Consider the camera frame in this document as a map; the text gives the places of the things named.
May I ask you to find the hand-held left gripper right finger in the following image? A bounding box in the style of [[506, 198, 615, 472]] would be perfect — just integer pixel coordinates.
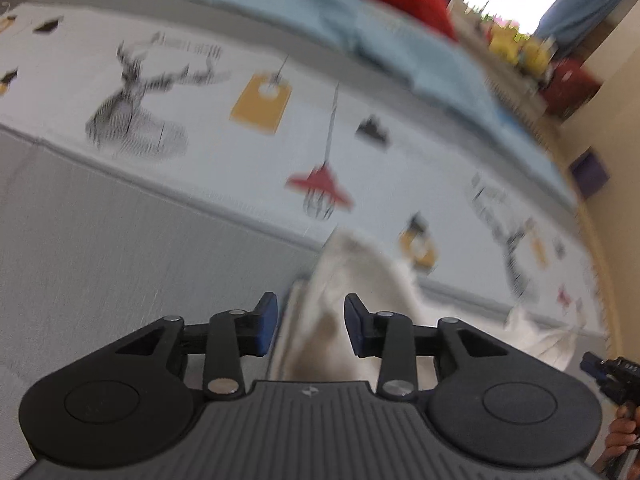
[[343, 293, 512, 403]]

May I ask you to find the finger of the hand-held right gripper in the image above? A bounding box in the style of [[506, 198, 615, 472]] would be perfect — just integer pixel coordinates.
[[580, 351, 640, 407]]

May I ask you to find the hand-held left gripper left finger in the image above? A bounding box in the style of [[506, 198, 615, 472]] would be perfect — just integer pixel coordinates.
[[115, 291, 279, 402]]

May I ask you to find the white small garment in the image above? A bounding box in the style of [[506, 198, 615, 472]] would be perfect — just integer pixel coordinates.
[[267, 226, 579, 397]]

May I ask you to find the person's right hand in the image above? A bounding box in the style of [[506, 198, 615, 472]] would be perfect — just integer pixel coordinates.
[[606, 404, 640, 467]]

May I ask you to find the printed light bed sheet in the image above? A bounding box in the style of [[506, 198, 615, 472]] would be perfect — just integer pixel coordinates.
[[0, 0, 609, 337]]

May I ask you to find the purple box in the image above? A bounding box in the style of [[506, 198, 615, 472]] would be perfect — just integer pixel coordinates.
[[569, 151, 612, 197]]

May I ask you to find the light blue blanket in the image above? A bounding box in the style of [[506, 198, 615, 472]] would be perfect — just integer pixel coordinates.
[[95, 0, 582, 207]]

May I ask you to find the red bag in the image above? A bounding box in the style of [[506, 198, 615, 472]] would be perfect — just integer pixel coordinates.
[[541, 56, 602, 119]]

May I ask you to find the yellow bear plush toy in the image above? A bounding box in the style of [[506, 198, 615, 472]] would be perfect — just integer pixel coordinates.
[[487, 30, 523, 68]]

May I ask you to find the blue curtain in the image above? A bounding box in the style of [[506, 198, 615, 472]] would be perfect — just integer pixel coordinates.
[[536, 0, 637, 57]]

